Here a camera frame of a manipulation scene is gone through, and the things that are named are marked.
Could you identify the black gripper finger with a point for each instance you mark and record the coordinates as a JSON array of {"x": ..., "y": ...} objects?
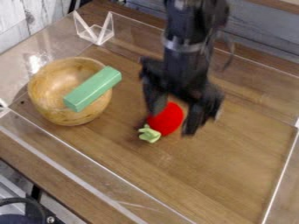
[
  {"x": 200, "y": 112},
  {"x": 155, "y": 95}
]

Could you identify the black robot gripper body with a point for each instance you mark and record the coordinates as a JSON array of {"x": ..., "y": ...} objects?
[{"x": 184, "y": 71}]

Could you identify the green rectangular block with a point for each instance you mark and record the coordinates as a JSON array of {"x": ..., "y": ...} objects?
[{"x": 92, "y": 88}]

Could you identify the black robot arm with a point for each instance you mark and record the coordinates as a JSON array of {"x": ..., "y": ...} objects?
[{"x": 194, "y": 22}]

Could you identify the brown wooden bowl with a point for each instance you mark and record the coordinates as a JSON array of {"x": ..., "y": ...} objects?
[{"x": 52, "y": 83}]

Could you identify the red plush strawberry toy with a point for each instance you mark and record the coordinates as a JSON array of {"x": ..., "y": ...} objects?
[{"x": 163, "y": 124}]

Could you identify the clear acrylic tray enclosure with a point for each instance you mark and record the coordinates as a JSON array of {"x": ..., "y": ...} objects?
[{"x": 230, "y": 175}]

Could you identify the black clamp with cable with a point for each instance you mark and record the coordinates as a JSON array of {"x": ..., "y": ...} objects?
[{"x": 21, "y": 208}]

